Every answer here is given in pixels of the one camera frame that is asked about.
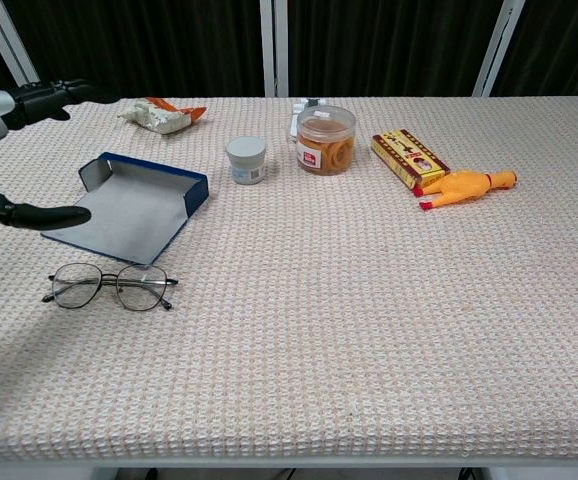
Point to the blue glasses case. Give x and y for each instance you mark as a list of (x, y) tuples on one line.
[(129, 220)]

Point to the metal frame eyeglasses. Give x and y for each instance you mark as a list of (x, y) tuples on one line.
[(119, 283)]

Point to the yellow red cardboard box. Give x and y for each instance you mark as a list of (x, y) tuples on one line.
[(409, 157)]

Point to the dark curtain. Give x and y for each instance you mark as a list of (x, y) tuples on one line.
[(144, 45)]

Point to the white orange snack packet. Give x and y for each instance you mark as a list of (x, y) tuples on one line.
[(161, 119)]

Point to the small white jar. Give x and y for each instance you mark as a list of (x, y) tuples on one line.
[(245, 162)]

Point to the small white bottle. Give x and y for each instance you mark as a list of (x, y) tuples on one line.
[(297, 120)]

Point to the clear jar of rubber bands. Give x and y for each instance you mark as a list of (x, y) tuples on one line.
[(326, 142)]

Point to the beige waffle tablecloth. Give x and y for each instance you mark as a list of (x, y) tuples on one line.
[(319, 300)]

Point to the yellow rubber chicken toy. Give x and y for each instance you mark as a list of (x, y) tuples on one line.
[(461, 187)]

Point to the white slanted frame post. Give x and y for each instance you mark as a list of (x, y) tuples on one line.
[(6, 40), (499, 45)]

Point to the white upright frame post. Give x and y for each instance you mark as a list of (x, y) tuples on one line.
[(274, 45)]

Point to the white table frame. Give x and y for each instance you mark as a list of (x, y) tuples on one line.
[(369, 470)]

